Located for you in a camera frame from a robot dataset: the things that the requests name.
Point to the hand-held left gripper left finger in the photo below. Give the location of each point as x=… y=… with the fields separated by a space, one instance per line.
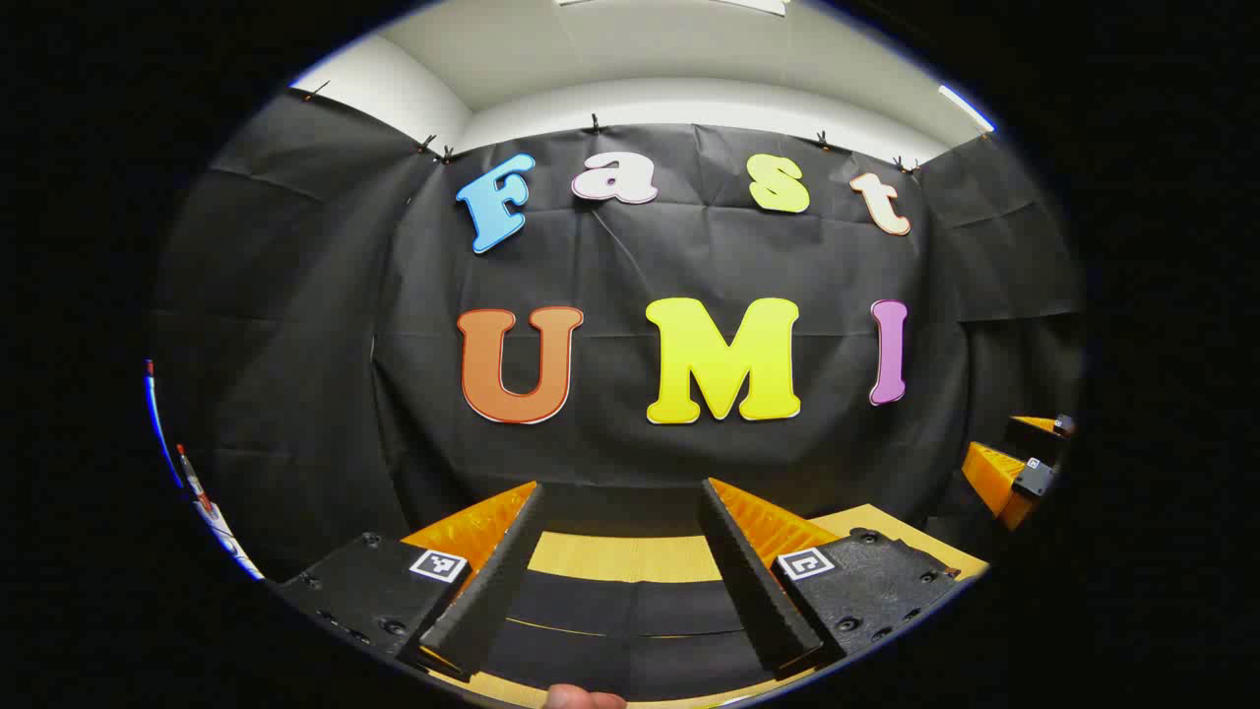
x=492 y=591

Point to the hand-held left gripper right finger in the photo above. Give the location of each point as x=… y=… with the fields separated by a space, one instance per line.
x=753 y=601

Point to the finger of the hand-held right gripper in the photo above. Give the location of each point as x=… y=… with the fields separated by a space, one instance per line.
x=1034 y=480
x=1034 y=441

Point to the dark grey jeans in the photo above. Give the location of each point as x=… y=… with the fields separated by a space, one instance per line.
x=630 y=606

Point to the white desk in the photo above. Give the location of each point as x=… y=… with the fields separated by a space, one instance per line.
x=212 y=512

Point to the ceiling light panel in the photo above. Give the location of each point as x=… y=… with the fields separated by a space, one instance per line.
x=967 y=108

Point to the black backdrop cloth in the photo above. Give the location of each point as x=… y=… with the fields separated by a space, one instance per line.
x=640 y=256

